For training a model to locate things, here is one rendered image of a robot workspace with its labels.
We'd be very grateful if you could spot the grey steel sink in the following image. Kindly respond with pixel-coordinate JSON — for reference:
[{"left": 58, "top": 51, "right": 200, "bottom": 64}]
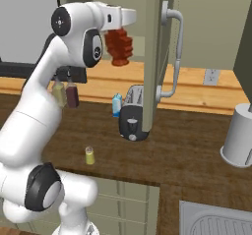
[{"left": 178, "top": 200, "right": 252, "bottom": 235}]

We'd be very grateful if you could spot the blue and white condiment bottle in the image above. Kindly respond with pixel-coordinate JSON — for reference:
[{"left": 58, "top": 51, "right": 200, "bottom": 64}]
[{"left": 111, "top": 92, "right": 123, "bottom": 118}]

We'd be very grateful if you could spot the dark red bottle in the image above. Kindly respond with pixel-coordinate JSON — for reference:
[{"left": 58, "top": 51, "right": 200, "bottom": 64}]
[{"left": 65, "top": 81, "right": 81, "bottom": 109}]

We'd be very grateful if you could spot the yellow-green bottle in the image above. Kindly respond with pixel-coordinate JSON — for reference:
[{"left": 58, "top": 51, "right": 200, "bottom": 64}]
[{"left": 51, "top": 80, "right": 68, "bottom": 109}]

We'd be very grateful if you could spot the olive wall cabinet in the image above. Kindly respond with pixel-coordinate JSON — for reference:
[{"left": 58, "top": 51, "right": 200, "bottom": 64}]
[{"left": 54, "top": 0, "right": 252, "bottom": 72}]

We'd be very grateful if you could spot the white cylindrical appliance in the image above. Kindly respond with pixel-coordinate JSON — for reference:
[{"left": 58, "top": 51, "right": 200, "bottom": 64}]
[{"left": 219, "top": 102, "right": 252, "bottom": 168}]

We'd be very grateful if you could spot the yellow shaker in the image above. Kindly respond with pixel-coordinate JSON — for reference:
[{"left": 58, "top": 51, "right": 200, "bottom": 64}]
[{"left": 85, "top": 146, "right": 96, "bottom": 166}]

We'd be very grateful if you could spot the grey wall socket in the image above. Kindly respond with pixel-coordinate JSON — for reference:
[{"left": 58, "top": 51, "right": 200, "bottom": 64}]
[{"left": 202, "top": 68, "right": 221, "bottom": 87}]

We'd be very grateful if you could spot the black and silver toaster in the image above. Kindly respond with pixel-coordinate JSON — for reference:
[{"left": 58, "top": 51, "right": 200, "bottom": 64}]
[{"left": 118, "top": 84, "right": 153, "bottom": 143}]

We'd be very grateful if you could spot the grey cabinet door handle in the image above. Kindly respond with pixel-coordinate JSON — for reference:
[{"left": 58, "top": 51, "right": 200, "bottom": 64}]
[{"left": 155, "top": 0, "right": 185, "bottom": 102}]

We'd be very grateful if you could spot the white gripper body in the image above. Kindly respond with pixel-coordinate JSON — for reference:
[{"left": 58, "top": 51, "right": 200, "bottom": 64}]
[{"left": 119, "top": 8, "right": 138, "bottom": 28}]

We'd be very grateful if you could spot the olive base cabinet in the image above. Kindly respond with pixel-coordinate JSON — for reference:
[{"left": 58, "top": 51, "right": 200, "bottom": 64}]
[{"left": 86, "top": 175, "right": 161, "bottom": 235}]

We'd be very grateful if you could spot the olive cabinet door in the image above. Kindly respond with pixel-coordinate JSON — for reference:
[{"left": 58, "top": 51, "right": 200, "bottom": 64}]
[
  {"left": 143, "top": 0, "right": 176, "bottom": 133},
  {"left": 232, "top": 2, "right": 252, "bottom": 104}
]

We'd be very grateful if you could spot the black wall rack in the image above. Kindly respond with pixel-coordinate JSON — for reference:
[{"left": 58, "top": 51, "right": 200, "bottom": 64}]
[{"left": 0, "top": 61, "right": 89, "bottom": 85}]

